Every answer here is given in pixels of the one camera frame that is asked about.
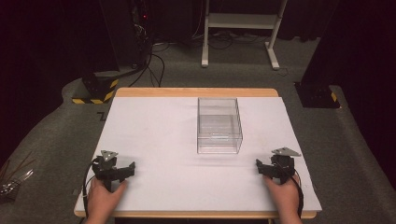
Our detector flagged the metal tripod legs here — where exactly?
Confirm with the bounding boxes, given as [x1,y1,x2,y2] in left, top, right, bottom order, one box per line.
[0,150,35,198]

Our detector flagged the black stand base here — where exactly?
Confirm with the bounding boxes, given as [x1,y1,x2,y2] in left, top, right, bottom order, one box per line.
[293,80,342,109]

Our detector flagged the clear plastic drawer box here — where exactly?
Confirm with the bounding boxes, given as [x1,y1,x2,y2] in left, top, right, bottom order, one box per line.
[196,97,244,155]

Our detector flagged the white metal stand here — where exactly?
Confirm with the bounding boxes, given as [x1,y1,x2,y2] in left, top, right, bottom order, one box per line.
[201,0,290,71]

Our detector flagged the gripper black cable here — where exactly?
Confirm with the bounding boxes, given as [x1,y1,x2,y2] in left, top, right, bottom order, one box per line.
[290,173,305,219]
[80,159,98,219]

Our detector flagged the person's right hand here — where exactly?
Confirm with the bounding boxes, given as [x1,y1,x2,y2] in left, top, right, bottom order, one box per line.
[262,175,301,217]

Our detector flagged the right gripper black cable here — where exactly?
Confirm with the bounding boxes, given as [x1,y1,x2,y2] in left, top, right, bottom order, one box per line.
[290,173,305,219]

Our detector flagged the black floor cables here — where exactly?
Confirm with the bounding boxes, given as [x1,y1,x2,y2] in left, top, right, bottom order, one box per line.
[128,43,166,89]

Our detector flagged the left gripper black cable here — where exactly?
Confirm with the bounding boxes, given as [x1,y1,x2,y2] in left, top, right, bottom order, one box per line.
[80,159,98,219]

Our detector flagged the black base with yellow stripes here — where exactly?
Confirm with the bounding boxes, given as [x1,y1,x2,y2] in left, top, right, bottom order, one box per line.
[71,70,120,105]

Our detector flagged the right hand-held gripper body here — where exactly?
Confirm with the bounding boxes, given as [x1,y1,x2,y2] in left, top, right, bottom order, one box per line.
[269,147,303,185]

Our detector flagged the dark equipment rack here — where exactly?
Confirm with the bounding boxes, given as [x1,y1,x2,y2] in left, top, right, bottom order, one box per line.
[129,0,154,68]

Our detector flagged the person's left hand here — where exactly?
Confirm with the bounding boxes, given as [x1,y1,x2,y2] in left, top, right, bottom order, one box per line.
[86,177,128,223]

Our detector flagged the white table mat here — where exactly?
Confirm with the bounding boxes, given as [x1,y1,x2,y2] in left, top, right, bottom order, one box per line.
[75,95,323,214]

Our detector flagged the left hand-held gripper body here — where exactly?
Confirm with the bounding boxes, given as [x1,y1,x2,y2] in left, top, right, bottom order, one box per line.
[92,149,123,191]

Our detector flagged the wooden table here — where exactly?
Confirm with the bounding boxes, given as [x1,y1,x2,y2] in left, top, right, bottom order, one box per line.
[73,87,323,220]

